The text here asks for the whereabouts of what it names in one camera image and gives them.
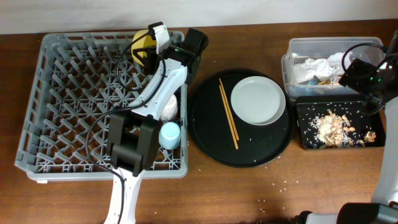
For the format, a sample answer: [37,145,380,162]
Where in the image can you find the round black tray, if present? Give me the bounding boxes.
[188,68,296,168]

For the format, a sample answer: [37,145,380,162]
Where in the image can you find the pink cup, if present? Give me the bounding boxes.
[160,95,178,122]

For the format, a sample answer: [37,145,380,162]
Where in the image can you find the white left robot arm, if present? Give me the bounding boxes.
[98,43,206,223]

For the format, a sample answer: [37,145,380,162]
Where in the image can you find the blue cup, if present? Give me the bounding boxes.
[159,122,181,150]

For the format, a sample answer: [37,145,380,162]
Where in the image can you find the grey plastic dishwasher rack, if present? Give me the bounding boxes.
[14,31,188,182]

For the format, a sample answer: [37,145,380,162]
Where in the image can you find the gold foil wrapper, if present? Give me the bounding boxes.
[318,79,339,85]

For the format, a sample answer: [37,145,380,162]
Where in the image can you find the clear plastic waste bin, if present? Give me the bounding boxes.
[282,37,384,101]

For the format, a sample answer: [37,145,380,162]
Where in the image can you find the wooden chopstick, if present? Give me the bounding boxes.
[219,78,239,141]
[219,85,239,150]

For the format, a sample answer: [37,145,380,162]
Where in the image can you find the white plate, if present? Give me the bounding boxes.
[230,76,286,126]

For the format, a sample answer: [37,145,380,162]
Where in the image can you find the crumpled white paper waste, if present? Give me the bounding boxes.
[293,52,344,83]

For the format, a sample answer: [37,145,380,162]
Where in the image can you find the yellow bowl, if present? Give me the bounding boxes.
[131,30,157,66]

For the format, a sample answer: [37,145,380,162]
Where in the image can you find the black rectangular bin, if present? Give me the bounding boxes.
[295,95,386,150]

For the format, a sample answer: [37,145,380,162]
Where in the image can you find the food scraps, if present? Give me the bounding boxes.
[302,109,377,149]

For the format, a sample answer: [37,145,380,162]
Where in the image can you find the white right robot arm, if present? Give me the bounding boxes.
[290,32,397,224]

